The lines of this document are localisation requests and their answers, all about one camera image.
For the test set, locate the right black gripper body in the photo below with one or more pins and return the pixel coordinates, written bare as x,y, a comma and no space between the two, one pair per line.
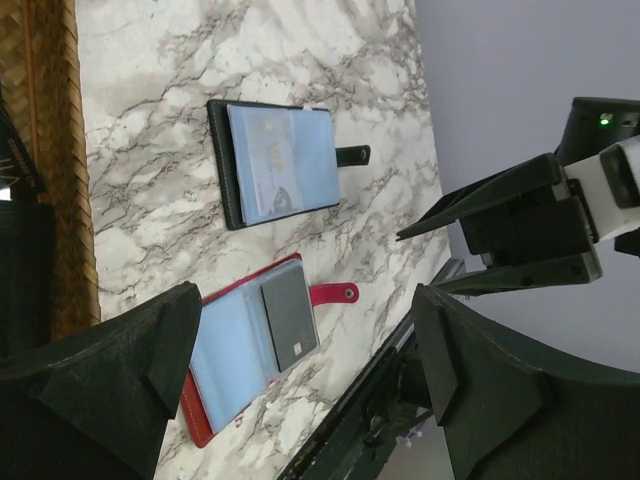
542,224

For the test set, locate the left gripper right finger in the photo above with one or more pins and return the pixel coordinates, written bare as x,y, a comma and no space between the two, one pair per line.
512,407

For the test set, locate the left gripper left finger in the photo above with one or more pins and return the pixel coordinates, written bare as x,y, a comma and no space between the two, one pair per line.
95,405

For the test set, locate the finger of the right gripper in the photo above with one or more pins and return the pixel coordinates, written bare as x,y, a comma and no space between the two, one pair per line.
577,269
495,190

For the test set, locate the red card holder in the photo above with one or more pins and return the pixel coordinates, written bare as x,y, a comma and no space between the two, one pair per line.
233,359

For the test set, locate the black card holder in tray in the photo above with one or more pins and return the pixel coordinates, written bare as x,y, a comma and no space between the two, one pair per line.
27,248

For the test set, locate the grey VIP card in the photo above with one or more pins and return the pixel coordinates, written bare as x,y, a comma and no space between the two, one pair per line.
289,312

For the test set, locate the silver VIP card in holder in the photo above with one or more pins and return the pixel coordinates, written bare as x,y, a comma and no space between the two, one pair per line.
266,168

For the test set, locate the woven wicker organizer tray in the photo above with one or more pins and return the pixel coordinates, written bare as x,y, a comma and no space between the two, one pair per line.
41,87

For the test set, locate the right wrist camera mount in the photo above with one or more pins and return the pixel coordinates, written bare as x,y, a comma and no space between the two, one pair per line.
610,184

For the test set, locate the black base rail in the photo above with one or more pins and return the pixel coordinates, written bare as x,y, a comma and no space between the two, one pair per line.
410,379

